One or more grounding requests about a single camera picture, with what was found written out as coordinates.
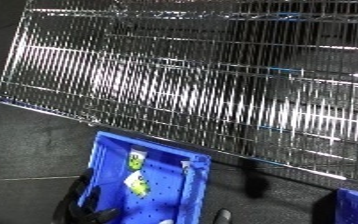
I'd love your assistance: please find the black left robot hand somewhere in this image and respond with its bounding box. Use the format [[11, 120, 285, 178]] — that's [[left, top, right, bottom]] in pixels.
[[49, 167, 123, 224]]

